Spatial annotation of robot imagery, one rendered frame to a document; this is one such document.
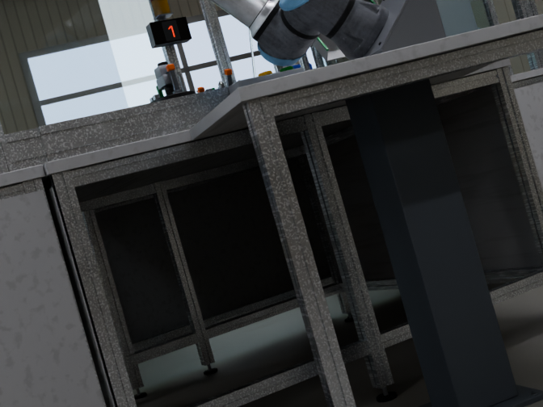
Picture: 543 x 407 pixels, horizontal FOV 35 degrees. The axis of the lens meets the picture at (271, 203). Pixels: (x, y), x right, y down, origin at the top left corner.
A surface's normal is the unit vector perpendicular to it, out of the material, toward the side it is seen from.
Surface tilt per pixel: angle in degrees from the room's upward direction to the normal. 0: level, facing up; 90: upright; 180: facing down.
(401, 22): 90
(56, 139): 90
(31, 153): 90
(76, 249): 90
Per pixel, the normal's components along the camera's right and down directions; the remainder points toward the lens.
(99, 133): 0.43, -0.12
